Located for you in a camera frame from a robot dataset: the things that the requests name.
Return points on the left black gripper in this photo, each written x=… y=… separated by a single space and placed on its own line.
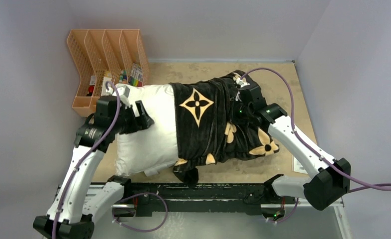
x=143 y=121

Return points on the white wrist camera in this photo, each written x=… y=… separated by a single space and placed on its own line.
x=239 y=83
x=123 y=92

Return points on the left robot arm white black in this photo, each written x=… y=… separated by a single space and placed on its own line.
x=69 y=217

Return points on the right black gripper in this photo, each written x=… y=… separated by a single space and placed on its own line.
x=241 y=101

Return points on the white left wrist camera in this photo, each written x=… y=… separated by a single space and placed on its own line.
x=123 y=92

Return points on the white paper label sheet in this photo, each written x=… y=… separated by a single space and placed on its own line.
x=297 y=167

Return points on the white card box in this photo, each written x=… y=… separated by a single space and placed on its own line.
x=106 y=87

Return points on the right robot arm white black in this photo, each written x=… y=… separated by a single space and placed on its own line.
x=324 y=185

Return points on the red round object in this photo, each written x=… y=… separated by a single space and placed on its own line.
x=91 y=89

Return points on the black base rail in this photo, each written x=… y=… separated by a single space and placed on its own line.
x=253 y=199

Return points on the colourful marker set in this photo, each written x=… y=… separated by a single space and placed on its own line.
x=136 y=76

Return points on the orange plastic file organizer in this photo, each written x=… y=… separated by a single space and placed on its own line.
x=103 y=52

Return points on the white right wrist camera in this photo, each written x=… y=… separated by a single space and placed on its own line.
x=239 y=83

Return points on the white pillow insert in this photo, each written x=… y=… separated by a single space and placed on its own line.
x=154 y=149

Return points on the black pillowcase with beige flowers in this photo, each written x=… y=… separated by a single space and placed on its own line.
x=211 y=128

